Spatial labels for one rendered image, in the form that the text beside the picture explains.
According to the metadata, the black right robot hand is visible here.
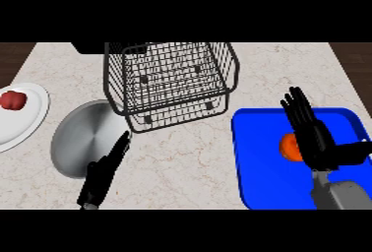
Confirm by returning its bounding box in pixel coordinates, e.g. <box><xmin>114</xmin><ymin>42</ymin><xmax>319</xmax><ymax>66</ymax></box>
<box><xmin>279</xmin><ymin>86</ymin><xmax>372</xmax><ymax>172</ymax></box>

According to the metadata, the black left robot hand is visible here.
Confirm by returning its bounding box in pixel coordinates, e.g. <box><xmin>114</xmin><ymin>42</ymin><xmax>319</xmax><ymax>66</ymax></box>
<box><xmin>76</xmin><ymin>130</ymin><xmax>133</xmax><ymax>210</ymax></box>

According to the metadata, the orange squash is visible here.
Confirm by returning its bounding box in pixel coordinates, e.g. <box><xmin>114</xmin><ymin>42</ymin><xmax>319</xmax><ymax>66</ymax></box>
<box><xmin>278</xmin><ymin>132</ymin><xmax>306</xmax><ymax>162</ymax></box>

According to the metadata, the blue tray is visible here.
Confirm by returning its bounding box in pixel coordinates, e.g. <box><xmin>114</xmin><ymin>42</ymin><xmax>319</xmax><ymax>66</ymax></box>
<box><xmin>231</xmin><ymin>106</ymin><xmax>372</xmax><ymax>211</ymax></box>

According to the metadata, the white plate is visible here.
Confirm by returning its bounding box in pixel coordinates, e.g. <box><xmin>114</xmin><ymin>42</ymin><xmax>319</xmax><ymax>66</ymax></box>
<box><xmin>0</xmin><ymin>82</ymin><xmax>52</xmax><ymax>154</ymax></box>

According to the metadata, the red bell pepper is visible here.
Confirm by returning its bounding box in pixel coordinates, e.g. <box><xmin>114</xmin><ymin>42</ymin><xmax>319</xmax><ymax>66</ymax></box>
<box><xmin>0</xmin><ymin>90</ymin><xmax>30</xmax><ymax>111</ymax></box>

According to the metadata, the black wire tiered basket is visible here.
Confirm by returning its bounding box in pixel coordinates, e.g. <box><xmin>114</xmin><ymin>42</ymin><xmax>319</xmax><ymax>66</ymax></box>
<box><xmin>104</xmin><ymin>41</ymin><xmax>241</xmax><ymax>134</ymax></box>

